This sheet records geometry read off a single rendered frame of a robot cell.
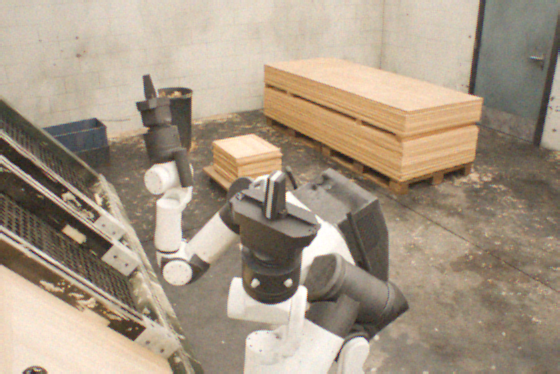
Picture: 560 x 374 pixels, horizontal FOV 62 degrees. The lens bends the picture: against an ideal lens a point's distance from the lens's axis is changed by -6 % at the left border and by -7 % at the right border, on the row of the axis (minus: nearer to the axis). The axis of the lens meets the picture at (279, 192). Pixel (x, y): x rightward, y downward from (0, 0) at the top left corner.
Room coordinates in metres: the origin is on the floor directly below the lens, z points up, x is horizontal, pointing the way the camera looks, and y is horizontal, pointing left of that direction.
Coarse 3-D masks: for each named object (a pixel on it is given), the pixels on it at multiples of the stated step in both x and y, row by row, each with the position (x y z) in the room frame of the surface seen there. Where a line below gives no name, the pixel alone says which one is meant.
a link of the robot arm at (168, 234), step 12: (168, 216) 1.13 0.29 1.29; (180, 216) 1.15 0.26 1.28; (156, 228) 1.15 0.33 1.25; (168, 228) 1.13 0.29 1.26; (180, 228) 1.16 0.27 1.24; (156, 240) 1.13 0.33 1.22; (168, 240) 1.12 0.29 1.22; (180, 240) 1.15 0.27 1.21; (168, 252) 1.13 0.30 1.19; (180, 252) 1.14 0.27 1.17
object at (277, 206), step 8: (280, 176) 0.57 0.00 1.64; (272, 184) 0.56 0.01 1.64; (280, 184) 0.56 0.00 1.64; (272, 192) 0.56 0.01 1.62; (280, 192) 0.57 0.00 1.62; (272, 200) 0.57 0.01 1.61; (280, 200) 0.57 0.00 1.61; (272, 208) 0.57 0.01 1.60; (280, 208) 0.58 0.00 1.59; (272, 216) 0.57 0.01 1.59; (280, 216) 0.57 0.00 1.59
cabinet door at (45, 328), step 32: (0, 288) 0.78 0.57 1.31; (32, 288) 0.87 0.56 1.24; (0, 320) 0.69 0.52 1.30; (32, 320) 0.76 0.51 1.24; (64, 320) 0.85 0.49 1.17; (0, 352) 0.60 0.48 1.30; (32, 352) 0.67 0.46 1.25; (64, 352) 0.73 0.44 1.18; (96, 352) 0.82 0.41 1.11; (128, 352) 0.92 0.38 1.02
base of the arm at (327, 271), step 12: (336, 252) 0.81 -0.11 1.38; (312, 264) 0.85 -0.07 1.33; (324, 264) 0.81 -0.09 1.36; (336, 264) 0.78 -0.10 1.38; (312, 276) 0.81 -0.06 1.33; (324, 276) 0.78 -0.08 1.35; (336, 276) 0.75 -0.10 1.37; (312, 288) 0.78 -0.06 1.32; (324, 288) 0.75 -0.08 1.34; (336, 288) 0.75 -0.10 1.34; (312, 300) 0.79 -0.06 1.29; (384, 312) 0.76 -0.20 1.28; (360, 324) 0.78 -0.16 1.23; (372, 324) 0.76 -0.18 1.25
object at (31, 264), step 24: (0, 240) 0.88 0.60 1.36; (24, 264) 0.89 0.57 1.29; (48, 264) 0.93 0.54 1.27; (48, 288) 0.91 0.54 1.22; (72, 288) 0.93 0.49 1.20; (96, 288) 1.00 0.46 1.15; (96, 312) 0.95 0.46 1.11; (120, 312) 0.98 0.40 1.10; (144, 336) 1.00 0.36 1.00; (168, 336) 1.05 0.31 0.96
